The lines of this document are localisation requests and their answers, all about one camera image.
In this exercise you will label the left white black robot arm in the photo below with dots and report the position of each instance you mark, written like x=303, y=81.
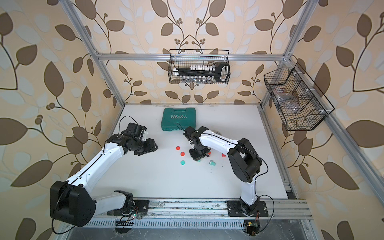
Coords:
x=71, y=201

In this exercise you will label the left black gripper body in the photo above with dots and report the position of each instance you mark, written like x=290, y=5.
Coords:
x=144, y=146

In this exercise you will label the centre black wire basket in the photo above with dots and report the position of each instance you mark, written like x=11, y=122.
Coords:
x=190, y=57

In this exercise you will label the green plastic tool case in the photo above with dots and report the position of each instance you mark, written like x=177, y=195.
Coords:
x=178, y=119

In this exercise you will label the right black wire basket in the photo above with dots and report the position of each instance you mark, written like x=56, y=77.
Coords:
x=314, y=105

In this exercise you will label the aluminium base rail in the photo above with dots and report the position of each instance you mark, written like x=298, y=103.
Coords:
x=201, y=214

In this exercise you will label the plastic bag in basket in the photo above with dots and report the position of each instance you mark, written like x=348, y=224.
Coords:
x=287, y=102

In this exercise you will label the black wire basket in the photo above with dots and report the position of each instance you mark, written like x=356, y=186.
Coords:
x=190, y=57
x=314, y=105

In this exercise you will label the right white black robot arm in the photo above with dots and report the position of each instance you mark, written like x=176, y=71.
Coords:
x=244, y=160

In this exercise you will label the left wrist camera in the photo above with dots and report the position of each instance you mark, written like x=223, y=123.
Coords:
x=136, y=131

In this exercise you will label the black white tool in basket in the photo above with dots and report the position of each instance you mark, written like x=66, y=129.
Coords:
x=217, y=72

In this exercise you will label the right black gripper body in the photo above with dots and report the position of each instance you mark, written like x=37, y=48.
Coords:
x=197, y=153

